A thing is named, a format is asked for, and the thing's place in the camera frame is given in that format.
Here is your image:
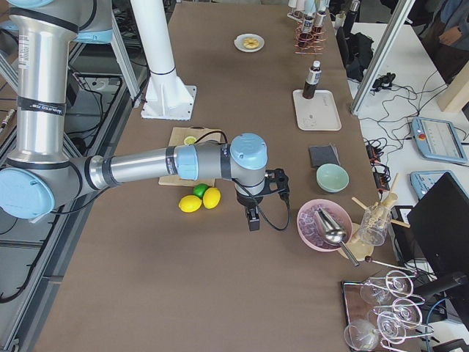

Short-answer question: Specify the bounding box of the metal ice scoop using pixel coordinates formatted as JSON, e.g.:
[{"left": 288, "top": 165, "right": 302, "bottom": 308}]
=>
[{"left": 317, "top": 208, "right": 360, "bottom": 267}]

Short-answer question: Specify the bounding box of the halved lemon slice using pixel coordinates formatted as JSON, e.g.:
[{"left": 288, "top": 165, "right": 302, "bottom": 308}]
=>
[{"left": 183, "top": 136, "right": 197, "bottom": 145}]

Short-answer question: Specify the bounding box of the clear glass mug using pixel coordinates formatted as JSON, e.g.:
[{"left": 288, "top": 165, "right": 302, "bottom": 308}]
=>
[{"left": 358, "top": 203, "right": 391, "bottom": 246}]

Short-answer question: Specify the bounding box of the dark sauce bottle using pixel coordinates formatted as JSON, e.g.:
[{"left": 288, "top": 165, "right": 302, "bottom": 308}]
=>
[{"left": 302, "top": 60, "right": 322, "bottom": 99}]

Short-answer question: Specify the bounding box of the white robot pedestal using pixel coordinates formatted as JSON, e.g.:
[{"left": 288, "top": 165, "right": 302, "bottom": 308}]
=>
[{"left": 131, "top": 0, "right": 196, "bottom": 121}]

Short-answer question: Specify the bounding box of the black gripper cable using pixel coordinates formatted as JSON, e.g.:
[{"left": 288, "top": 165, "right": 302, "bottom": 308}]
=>
[{"left": 256, "top": 190, "right": 293, "bottom": 232}]

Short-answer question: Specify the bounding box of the blue teach pendant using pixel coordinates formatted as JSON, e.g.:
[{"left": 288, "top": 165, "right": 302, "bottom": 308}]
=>
[
  {"left": 410, "top": 170, "right": 454, "bottom": 199},
  {"left": 411, "top": 117, "right": 468, "bottom": 164}
]

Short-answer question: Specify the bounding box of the bottle in rack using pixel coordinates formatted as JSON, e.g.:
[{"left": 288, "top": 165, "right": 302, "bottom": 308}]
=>
[
  {"left": 312, "top": 10, "right": 326, "bottom": 33},
  {"left": 300, "top": 14, "right": 314, "bottom": 34}
]

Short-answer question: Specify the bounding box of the wooden cup tree stand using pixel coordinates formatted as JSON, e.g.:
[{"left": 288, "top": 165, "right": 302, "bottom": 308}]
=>
[{"left": 352, "top": 173, "right": 410, "bottom": 246}]

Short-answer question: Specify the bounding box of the glazed twisted donut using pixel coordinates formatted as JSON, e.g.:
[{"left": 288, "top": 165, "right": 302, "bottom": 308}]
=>
[{"left": 243, "top": 37, "right": 259, "bottom": 50}]

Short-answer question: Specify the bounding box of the black monitor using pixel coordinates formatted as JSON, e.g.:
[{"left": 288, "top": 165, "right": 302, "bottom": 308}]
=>
[{"left": 407, "top": 172, "right": 469, "bottom": 301}]

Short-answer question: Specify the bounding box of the wine glass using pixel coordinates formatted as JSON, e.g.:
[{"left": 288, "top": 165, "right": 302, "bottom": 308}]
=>
[
  {"left": 360, "top": 270, "right": 413, "bottom": 305},
  {"left": 344, "top": 319, "right": 380, "bottom": 351},
  {"left": 366, "top": 298, "right": 423, "bottom": 329},
  {"left": 377, "top": 312, "right": 407, "bottom": 344}
]

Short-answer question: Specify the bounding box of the copper wire bottle rack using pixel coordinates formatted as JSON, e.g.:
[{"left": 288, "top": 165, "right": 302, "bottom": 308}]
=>
[{"left": 295, "top": 20, "right": 327, "bottom": 56}]

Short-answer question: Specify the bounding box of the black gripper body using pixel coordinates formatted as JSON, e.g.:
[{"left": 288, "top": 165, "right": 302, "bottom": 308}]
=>
[{"left": 235, "top": 182, "right": 262, "bottom": 219}]

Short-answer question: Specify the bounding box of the green lime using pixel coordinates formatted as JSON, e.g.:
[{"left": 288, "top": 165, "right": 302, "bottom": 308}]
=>
[{"left": 193, "top": 183, "right": 210, "bottom": 199}]

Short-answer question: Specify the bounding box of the mint green bowl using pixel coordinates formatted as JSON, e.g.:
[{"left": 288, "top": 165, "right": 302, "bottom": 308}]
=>
[{"left": 316, "top": 164, "right": 350, "bottom": 193}]

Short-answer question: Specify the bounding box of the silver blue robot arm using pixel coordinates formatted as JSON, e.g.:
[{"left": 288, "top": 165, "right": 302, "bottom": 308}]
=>
[{"left": 1, "top": 1, "right": 267, "bottom": 230}]

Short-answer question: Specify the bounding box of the grey folded cloth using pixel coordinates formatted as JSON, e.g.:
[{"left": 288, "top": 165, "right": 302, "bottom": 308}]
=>
[{"left": 309, "top": 144, "right": 340, "bottom": 168}]

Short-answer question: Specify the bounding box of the wooden cutting board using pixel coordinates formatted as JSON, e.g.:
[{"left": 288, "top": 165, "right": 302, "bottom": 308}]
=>
[{"left": 158, "top": 127, "right": 226, "bottom": 187}]

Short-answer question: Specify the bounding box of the cream rabbit tray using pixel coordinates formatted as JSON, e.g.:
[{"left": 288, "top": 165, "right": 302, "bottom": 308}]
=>
[{"left": 292, "top": 89, "right": 341, "bottom": 131}]

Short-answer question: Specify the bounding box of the white round plate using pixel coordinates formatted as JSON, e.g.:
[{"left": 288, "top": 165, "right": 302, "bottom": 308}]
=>
[{"left": 234, "top": 34, "right": 265, "bottom": 53}]

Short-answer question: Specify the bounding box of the yellow lemon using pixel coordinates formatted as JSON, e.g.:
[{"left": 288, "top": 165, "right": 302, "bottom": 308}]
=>
[
  {"left": 202, "top": 187, "right": 221, "bottom": 209},
  {"left": 178, "top": 194, "right": 202, "bottom": 213}
]

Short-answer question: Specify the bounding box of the pink bowl with ice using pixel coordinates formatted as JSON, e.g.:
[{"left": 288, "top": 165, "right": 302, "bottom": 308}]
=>
[{"left": 297, "top": 199, "right": 352, "bottom": 252}]

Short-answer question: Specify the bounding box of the aluminium frame post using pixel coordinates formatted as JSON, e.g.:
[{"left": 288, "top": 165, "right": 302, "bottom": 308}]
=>
[{"left": 350, "top": 0, "right": 415, "bottom": 116}]

